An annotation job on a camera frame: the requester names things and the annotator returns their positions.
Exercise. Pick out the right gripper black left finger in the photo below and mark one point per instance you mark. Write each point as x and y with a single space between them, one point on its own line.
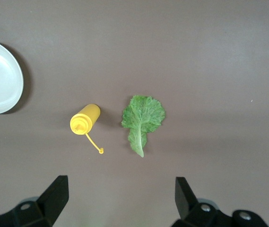
51 203

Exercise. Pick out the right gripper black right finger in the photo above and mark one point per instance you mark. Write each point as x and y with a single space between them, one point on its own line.
186 203

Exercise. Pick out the green lettuce leaf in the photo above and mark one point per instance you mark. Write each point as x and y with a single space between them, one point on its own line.
143 113

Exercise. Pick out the yellow squeeze bottle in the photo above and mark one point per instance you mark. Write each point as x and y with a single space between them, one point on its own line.
82 120

